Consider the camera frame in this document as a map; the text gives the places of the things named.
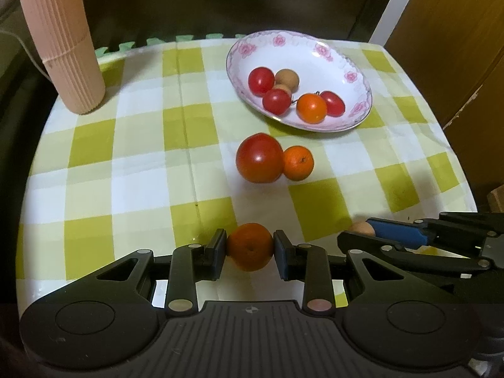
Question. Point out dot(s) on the pink ribbed cup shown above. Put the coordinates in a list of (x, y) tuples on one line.
[(59, 39)]

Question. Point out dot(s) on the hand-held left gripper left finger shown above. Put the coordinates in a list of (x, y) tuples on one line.
[(217, 252)]

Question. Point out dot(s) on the brown egg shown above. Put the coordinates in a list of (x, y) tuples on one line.
[(360, 228)]

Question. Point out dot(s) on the small wooden block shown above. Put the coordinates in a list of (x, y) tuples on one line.
[(497, 201)]

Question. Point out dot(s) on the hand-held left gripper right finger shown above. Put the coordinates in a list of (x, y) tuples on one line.
[(280, 258)]

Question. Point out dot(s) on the brown wooden cabinet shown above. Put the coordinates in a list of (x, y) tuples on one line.
[(453, 27)]

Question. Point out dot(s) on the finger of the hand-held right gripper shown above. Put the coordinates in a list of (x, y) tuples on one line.
[(362, 241), (393, 232)]

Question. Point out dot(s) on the green checkered tablecloth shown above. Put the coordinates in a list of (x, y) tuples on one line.
[(138, 185)]

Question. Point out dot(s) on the orange mandarin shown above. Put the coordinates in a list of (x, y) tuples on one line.
[(312, 108), (250, 247), (299, 163)]

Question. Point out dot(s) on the white floral plate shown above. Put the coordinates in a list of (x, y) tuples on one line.
[(334, 67)]

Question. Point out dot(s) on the dark drawer cabinet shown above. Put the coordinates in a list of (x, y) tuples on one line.
[(157, 4)]

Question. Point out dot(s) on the large red tomato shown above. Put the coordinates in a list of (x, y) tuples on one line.
[(259, 158)]

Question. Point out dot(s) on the small red tomato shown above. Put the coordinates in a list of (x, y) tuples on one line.
[(276, 101), (334, 104), (261, 81)]

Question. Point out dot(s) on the green foam mat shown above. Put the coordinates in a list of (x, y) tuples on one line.
[(155, 41)]

